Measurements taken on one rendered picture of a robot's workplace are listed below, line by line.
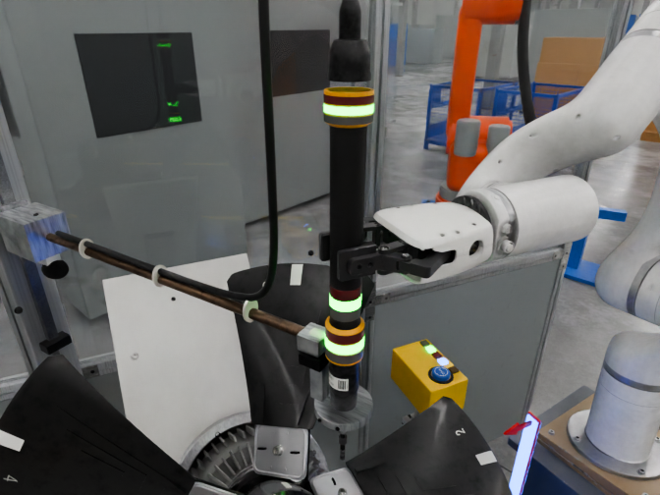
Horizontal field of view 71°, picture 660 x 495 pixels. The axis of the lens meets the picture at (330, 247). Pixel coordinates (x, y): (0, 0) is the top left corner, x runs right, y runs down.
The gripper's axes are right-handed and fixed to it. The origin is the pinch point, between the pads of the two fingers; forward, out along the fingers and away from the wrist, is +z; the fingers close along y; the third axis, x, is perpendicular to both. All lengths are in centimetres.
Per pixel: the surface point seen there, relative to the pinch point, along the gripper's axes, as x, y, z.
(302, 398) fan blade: -24.4, 6.9, 2.7
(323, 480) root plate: -37.2, 3.3, 1.3
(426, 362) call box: -49, 30, -36
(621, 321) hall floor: -156, 114, -260
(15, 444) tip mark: -22.1, 11.3, 35.9
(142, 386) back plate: -35, 31, 23
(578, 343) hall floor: -156, 109, -215
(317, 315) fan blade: -16.3, 13.0, -2.1
